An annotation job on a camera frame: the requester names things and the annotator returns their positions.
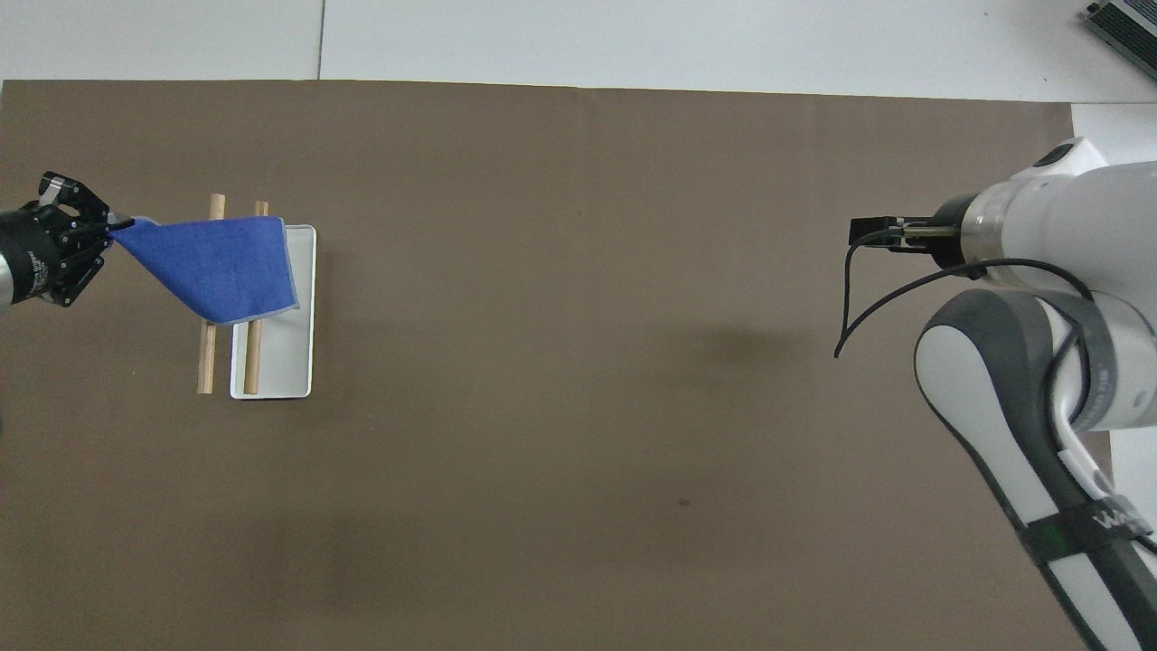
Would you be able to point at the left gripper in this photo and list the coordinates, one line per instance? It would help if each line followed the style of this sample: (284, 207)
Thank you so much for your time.
(32, 253)

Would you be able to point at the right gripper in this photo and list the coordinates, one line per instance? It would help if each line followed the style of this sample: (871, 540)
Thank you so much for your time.
(949, 237)

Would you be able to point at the blue towel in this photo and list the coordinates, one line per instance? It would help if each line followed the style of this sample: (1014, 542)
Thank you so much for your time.
(217, 267)

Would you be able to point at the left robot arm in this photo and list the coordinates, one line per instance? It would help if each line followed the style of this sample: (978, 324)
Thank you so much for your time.
(4, 287)

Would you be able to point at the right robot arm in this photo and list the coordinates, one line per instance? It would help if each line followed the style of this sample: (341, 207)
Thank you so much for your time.
(985, 398)

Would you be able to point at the wooden rod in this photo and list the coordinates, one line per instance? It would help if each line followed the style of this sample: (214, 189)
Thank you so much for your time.
(252, 362)
(207, 362)

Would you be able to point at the white rack base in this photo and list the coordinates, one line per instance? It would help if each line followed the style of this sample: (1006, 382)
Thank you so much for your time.
(287, 362)

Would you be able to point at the grey metal device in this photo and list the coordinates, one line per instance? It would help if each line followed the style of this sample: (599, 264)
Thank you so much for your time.
(1125, 25)

